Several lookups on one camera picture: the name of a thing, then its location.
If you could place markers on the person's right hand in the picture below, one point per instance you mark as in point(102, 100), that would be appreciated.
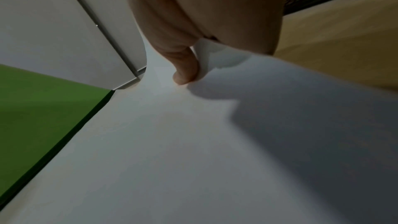
point(202, 4)

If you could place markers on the stack of white paper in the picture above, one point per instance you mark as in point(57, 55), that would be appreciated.
point(186, 156)

